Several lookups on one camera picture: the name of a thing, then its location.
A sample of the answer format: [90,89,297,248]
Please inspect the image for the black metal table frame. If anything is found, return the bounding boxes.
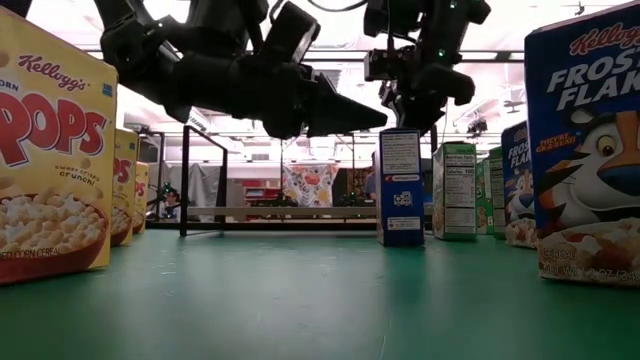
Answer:
[144,218,381,233]

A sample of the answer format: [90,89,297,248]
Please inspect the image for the yellow Corn Pops cereal box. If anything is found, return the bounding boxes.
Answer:
[110,128,140,248]
[132,161,151,235]
[0,5,119,287]

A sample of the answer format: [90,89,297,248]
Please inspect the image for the grey draped cover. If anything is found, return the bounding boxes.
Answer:
[167,162,236,221]

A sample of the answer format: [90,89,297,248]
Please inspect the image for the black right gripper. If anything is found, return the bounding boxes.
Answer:
[396,0,477,131]

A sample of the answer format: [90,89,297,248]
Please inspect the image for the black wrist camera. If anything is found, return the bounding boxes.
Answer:
[363,45,417,82]
[259,1,322,69]

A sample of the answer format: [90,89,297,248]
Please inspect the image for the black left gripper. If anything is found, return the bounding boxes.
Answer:
[164,51,390,142]

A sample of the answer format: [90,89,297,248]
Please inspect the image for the green table mat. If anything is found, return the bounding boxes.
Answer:
[0,228,640,360]

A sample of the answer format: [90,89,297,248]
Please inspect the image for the wooden shelf board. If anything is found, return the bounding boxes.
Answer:
[185,206,434,219]

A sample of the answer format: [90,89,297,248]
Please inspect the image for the black ceiling-hung device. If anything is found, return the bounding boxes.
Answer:
[466,115,490,140]

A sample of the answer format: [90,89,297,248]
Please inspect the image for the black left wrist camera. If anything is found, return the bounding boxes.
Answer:
[259,1,322,69]

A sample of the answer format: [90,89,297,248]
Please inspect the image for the person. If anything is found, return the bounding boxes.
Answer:
[162,187,182,222]
[363,152,379,202]

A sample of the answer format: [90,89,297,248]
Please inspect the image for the blue Frosted Flakes cereal box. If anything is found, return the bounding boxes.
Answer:
[500,119,540,250]
[375,128,426,248]
[523,0,640,287]

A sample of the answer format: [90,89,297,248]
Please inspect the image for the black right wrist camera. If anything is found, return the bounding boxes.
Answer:
[363,45,417,82]

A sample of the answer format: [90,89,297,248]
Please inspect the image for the floral patterned cloth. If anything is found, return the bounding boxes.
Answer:
[281,163,340,209]

